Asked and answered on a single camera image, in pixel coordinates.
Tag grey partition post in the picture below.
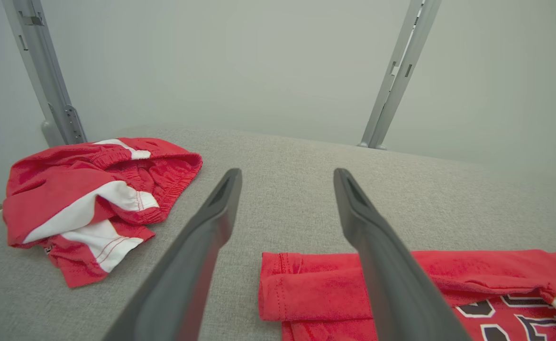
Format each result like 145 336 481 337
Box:
358 0 442 150
1 0 88 147

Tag red white basketball jersey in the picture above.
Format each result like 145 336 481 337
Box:
258 249 556 341

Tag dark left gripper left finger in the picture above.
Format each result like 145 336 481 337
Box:
102 168 243 341

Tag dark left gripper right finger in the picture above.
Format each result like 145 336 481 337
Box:
333 168 473 341

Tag red white basketball shorts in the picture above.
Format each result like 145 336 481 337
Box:
3 137 203 288

